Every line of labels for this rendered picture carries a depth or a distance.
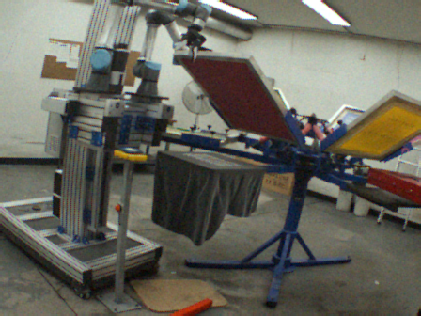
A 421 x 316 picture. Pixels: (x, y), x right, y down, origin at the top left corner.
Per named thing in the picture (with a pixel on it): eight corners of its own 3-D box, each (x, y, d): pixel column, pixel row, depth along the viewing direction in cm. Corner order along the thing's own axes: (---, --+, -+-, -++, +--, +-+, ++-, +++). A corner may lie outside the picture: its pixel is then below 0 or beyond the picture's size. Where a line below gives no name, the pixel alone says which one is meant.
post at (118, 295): (114, 313, 204) (126, 155, 190) (95, 296, 218) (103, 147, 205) (142, 308, 220) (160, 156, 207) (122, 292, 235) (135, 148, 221)
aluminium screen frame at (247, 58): (248, 58, 193) (251, 54, 194) (172, 55, 232) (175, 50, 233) (301, 146, 248) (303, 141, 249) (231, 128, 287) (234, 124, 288)
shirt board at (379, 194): (422, 217, 199) (426, 205, 198) (383, 217, 186) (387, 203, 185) (322, 173, 325) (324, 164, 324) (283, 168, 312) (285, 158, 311)
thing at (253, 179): (201, 246, 210) (215, 169, 204) (196, 244, 212) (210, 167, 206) (253, 235, 244) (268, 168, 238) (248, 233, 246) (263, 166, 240)
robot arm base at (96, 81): (80, 86, 211) (84, 71, 210) (97, 88, 224) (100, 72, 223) (96, 88, 204) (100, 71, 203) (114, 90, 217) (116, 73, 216)
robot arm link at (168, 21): (171, 3, 245) (200, 58, 270) (163, 5, 253) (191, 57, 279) (158, 10, 241) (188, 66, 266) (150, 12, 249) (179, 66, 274)
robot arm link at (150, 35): (138, 78, 257) (155, 6, 250) (129, 77, 269) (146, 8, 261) (153, 80, 265) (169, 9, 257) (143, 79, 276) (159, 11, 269)
